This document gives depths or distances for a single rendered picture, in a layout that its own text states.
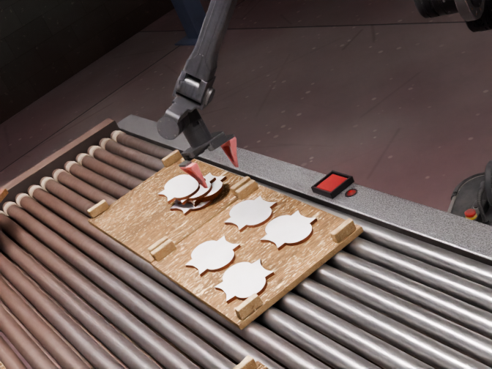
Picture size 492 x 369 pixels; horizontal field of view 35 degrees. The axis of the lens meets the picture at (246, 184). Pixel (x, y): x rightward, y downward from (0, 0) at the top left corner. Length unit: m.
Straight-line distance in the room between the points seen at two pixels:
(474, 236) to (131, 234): 0.92
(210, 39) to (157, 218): 0.57
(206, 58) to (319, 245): 0.49
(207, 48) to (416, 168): 2.05
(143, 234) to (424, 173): 1.83
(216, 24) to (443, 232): 0.66
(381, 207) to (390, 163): 1.99
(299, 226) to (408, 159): 2.02
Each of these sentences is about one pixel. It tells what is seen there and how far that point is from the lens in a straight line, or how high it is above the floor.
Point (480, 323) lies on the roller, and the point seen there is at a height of 0.91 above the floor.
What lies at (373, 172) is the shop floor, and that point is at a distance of 3.75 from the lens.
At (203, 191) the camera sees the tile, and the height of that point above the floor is 0.97.
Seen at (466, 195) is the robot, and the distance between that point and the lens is 2.96.
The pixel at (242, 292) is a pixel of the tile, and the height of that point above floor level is 0.95.
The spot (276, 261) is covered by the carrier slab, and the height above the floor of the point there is 0.94.
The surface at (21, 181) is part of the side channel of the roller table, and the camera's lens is 2.78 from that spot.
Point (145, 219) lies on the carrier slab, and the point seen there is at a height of 0.94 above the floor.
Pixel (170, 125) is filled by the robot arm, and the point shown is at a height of 1.24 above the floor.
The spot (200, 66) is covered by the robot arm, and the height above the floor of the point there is 1.32.
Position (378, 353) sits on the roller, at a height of 0.92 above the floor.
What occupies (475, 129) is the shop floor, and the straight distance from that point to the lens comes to 3.83.
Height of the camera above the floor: 1.88
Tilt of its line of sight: 27 degrees down
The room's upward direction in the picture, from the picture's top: 25 degrees counter-clockwise
